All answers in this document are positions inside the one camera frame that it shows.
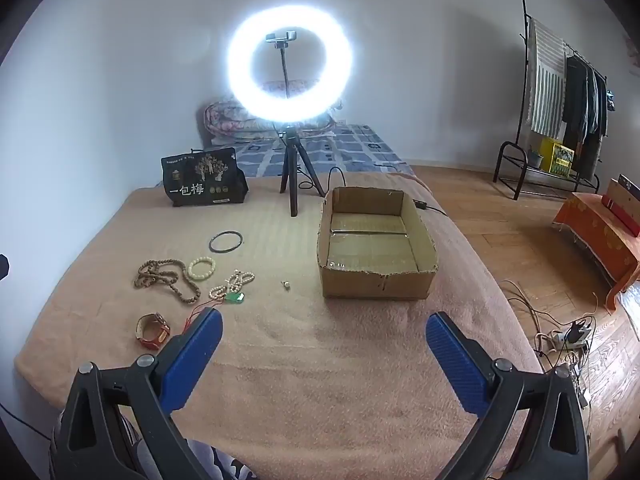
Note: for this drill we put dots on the small grey pot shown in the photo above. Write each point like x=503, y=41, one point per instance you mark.
x=535, y=159

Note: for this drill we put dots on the black clothes rack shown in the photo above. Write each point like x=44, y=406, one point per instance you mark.
x=525, y=60

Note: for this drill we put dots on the person's patterned pants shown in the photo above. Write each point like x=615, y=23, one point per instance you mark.
x=225, y=465

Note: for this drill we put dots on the folded floral quilt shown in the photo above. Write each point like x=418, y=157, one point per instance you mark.
x=220, y=120

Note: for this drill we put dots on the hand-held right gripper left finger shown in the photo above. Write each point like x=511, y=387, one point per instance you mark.
x=197, y=355

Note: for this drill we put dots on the yellow box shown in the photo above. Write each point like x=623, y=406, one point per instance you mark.
x=557, y=157

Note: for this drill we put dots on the black tripod stand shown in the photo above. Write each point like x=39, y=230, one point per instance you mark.
x=292, y=180

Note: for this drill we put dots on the white power strip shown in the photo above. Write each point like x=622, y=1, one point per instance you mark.
x=565, y=337

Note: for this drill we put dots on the striped hanging cloth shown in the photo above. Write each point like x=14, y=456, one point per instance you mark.
x=545, y=85

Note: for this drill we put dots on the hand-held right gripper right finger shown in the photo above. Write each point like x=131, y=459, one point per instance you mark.
x=455, y=365

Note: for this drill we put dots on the red flat box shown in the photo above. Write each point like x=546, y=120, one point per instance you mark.
x=622, y=210

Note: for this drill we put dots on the cardboard box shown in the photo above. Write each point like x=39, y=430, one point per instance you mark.
x=375, y=282

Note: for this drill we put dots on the blue patterned bed sheet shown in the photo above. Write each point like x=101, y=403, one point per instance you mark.
x=350, y=145

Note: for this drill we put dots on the orange cloth covered bench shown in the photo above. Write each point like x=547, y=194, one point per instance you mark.
x=595, y=235

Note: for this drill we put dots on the dark thin bangle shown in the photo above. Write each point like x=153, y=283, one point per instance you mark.
x=210, y=243

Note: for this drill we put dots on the black phone holder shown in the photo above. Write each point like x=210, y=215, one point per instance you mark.
x=281, y=37

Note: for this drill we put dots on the black printed bag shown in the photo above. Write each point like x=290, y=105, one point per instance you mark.
x=200, y=180

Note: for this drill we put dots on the dark hanging clothes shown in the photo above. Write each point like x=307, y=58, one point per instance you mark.
x=582, y=105

